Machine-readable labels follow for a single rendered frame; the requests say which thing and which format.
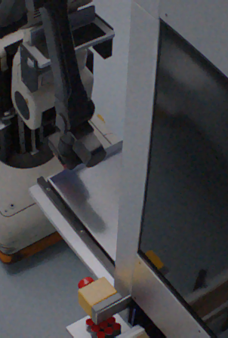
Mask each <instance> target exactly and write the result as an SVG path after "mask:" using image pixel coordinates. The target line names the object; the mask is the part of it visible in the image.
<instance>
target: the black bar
mask: <svg viewBox="0 0 228 338"><path fill-rule="evenodd" d="M37 184H39V186H40V187H41V189H42V191H43V192H44V193H45V194H46V195H47V197H48V198H49V199H50V201H51V202H52V203H53V205H54V206H55V207H56V209H58V211H59V212H60V213H61V215H62V216H63V218H65V220H66V221H67V222H68V224H69V225H70V226H71V227H72V229H73V230H74V231H75V233H76V234H77V235H78V237H80V239H81V240H82V241H83V243H84V244H85V246H86V247H87V248H88V249H89V250H90V251H91V252H92V253H93V254H94V255H95V257H96V258H97V259H98V260H99V261H100V263H101V264H102V266H103V267H104V268H105V270H106V271H108V273H109V274H110V275H111V276H112V278H113V279H114V274H115V266H114V265H113V264H112V262H111V261H110V260H109V258H108V257H107V256H106V255H105V254H104V253H103V251H102V250H101V249H100V248H99V247H98V245H97V244H96V243H95V242H94V241H93V240H92V239H91V237H90V236H89V234H88V233H87V232H86V231H85V230H84V229H83V227H82V226H81V225H80V223H79V222H78V220H77V219H76V218H75V217H74V216H73V215H72V213H70V211H69V210H68V208H67V207H66V205H65V204H64V203H63V202H62V201H61V200H60V198H59V197H58V196H57V194H56V193H55V192H54V190H53V189H52V188H51V187H50V186H49V184H48V182H47V181H46V180H45V178H44V177H43V176H41V177H39V178H37Z"/></svg>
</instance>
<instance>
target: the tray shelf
mask: <svg viewBox="0 0 228 338"><path fill-rule="evenodd" d="M29 193H30V195H31V196H32V198H33V199H34V201H35V203H36V204H37V205H38V206H39V208H40V209H41V210H42V211H43V212H44V214H45V215H46V217H47V218H48V219H49V220H50V221H51V223H52V224H53V225H54V227H55V228H56V230H57V231H58V232H59V233H60V234H61V236H62V237H63V239H64V240H65V241H66V243H67V244H68V245H69V246H70V247H71V249H72V250H73V252H74V253H75V254H76V255H77V256H78V257H79V259H80V260H81V261H82V262H83V263H84V265H85V266H86V267H87V268H88V270H89V271H90V272H91V274H92V275H93V276H94V277H95V278H96V279H100V278H102V277H105V278H106V279H107V280H108V281H109V282H110V284H111V285H112V286H113V285H114V279H113V278H112V276H111V275H110V274H109V273H108V271H106V270H105V268H104V267H103V266H102V264H101V263H100V261H99V260H98V259H97V258H96V257H95V255H94V254H93V253H92V252H91V251H90V250H89V249H88V248H87V247H86V246H85V244H84V243H83V241H82V240H81V239H80V237H78V235H77V234H76V233H75V231H74V230H73V229H72V227H71V226H70V225H69V224H68V222H67V221H66V220H65V218H63V216H62V215H61V213H60V212H59V211H58V209H56V207H55V206H54V205H53V203H52V202H51V201H50V199H49V198H48V197H47V195H46V194H45V193H44V192H43V191H42V189H41V187H40V186H39V184H37V183H36V184H35V185H34V186H31V187H29Z"/></svg>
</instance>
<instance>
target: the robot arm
mask: <svg viewBox="0 0 228 338"><path fill-rule="evenodd" d="M27 7H28V8H27ZM67 8H68V0H2V3H1V4H0V39H3V37H4V36H5V35H8V34H9V33H11V32H12V33H15V32H16V31H18V29H19V28H20V27H22V26H25V25H26V24H27V23H28V20H27V13H28V10H27V9H31V10H32V11H34V10H36V9H39V11H40V14H41V16H42V22H43V25H44V26H43V28H44V31H45V38H46V41H47V44H48V45H47V47H48V52H49V55H50V57H49V58H50V61H51V66H52V69H53V72H52V73H53V76H54V85H55V91H54V99H55V102H54V105H55V109H56V112H57V120H56V121H55V124H56V126H58V128H59V129H60V132H58V133H56V134H54V135H52V136H50V137H49V138H48V145H49V146H50V148H51V150H52V151H53V153H54V156H55V157H56V159H57V160H58V161H59V162H60V164H61V165H62V166H63V168H69V170H72V169H74V168H75V167H76V166H78V165H80V164H85V165H86V166H87V167H88V168H90V167H94V166H96V165H97V164H99V163H100V162H101V161H102V160H103V158H105V157H106V154H107V152H106V150H105V149H103V146H102V144H101V143H100V141H99V140H98V139H97V138H96V135H95V134H94V132H93V131H94V128H93V127H92V126H91V124H90V123H89V122H88V121H89V120H90V119H91V118H92V116H93V115H94V109H95V106H94V102H93V101H92V99H91V98H90V97H88V95H87V91H86V89H85V88H84V85H83V83H82V79H81V76H80V72H79V65H78V62H77V58H76V52H75V45H74V42H73V38H72V30H71V26H70V23H69V14H68V9H67Z"/></svg>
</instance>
